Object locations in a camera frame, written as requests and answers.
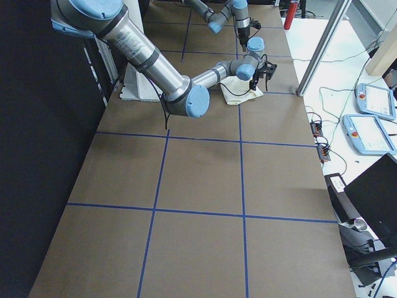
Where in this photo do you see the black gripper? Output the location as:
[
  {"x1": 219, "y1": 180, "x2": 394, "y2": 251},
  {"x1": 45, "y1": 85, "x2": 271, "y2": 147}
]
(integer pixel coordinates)
[
  {"x1": 249, "y1": 61, "x2": 277, "y2": 91},
  {"x1": 236, "y1": 18, "x2": 261, "y2": 52}
]

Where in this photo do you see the cream long-sleeve cat shirt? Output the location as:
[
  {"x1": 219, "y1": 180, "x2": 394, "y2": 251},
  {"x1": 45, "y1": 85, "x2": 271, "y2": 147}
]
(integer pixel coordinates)
[{"x1": 219, "y1": 76, "x2": 264, "y2": 106}]

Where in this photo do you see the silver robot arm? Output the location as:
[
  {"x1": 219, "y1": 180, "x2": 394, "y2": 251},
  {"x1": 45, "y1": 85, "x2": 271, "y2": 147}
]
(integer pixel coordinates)
[
  {"x1": 50, "y1": 1, "x2": 277, "y2": 118},
  {"x1": 181, "y1": 0, "x2": 261, "y2": 52}
]

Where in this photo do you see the red cylinder tube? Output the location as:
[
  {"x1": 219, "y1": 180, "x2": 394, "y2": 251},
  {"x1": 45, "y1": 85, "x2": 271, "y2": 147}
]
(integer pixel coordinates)
[{"x1": 283, "y1": 0, "x2": 299, "y2": 30}]

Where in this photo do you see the orange connector block far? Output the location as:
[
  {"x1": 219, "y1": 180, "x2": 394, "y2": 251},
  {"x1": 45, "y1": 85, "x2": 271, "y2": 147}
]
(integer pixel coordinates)
[{"x1": 310, "y1": 112, "x2": 323, "y2": 137}]

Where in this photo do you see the far blue teach pendant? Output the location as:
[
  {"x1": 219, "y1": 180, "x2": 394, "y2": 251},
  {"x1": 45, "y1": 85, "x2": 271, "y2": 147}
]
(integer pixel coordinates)
[{"x1": 355, "y1": 83, "x2": 396, "y2": 121}]

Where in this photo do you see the blue teach pendant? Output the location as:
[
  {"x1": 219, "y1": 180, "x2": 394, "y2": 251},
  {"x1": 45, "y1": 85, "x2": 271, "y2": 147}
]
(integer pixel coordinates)
[
  {"x1": 355, "y1": 83, "x2": 396, "y2": 121},
  {"x1": 342, "y1": 114, "x2": 396, "y2": 156}
]

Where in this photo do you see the near blue teach pendant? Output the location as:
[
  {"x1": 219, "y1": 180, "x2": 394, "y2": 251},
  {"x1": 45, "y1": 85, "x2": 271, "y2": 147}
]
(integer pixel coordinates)
[{"x1": 342, "y1": 114, "x2": 396, "y2": 156}]

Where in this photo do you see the beige wooden board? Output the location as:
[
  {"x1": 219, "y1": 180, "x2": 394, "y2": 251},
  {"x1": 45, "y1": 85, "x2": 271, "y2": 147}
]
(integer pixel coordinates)
[{"x1": 366, "y1": 25, "x2": 397, "y2": 76}]

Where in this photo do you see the black box white label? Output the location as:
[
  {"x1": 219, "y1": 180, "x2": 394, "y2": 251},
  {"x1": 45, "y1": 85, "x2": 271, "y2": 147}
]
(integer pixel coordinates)
[{"x1": 324, "y1": 173, "x2": 361, "y2": 222}]

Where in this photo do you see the black monitor screen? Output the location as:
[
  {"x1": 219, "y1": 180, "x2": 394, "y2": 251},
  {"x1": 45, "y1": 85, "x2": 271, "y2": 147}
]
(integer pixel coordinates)
[{"x1": 344, "y1": 153, "x2": 396, "y2": 247}]

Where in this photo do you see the silver metal knob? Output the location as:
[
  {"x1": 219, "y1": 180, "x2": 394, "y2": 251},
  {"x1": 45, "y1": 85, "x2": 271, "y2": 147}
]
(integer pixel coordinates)
[{"x1": 346, "y1": 218, "x2": 368, "y2": 232}]

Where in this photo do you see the aluminium frame post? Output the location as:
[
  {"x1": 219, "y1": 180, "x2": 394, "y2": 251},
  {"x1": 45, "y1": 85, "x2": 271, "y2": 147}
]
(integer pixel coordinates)
[{"x1": 295, "y1": 0, "x2": 352, "y2": 97}]

